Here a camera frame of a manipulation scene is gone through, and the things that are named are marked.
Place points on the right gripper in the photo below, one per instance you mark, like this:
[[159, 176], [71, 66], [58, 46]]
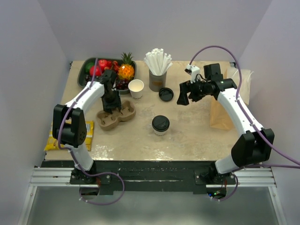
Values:
[[185, 87]]

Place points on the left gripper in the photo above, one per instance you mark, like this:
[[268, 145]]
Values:
[[108, 107]]

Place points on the black cup lid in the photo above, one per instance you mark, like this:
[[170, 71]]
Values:
[[160, 123], [166, 94]]

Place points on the brown paper bag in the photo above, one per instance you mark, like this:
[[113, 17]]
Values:
[[219, 118]]

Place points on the white paper cup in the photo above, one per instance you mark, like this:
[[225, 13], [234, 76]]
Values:
[[160, 132], [136, 89]]

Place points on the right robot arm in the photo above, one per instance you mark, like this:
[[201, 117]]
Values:
[[252, 145]]

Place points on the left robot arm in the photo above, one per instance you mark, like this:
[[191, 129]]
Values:
[[69, 125]]

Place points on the dark grapes bunch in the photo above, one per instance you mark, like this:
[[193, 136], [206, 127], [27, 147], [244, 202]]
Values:
[[120, 84]]

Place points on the brown cardboard cup carrier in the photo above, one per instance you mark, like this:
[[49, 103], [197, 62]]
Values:
[[108, 121]]

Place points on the grey straw holder cup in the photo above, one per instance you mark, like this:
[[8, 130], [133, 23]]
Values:
[[157, 82]]

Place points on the toy pineapple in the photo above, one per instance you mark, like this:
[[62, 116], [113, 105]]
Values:
[[126, 70]]

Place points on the white paper straws bundle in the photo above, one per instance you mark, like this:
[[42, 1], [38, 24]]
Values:
[[158, 61]]

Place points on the dark green fruit tray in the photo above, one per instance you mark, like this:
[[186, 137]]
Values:
[[112, 65]]

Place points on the green lime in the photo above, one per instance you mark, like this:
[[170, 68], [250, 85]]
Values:
[[88, 66]]

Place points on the yellow snack bag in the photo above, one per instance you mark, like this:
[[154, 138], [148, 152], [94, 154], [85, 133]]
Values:
[[52, 142]]

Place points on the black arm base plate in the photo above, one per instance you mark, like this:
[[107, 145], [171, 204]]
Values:
[[107, 177]]

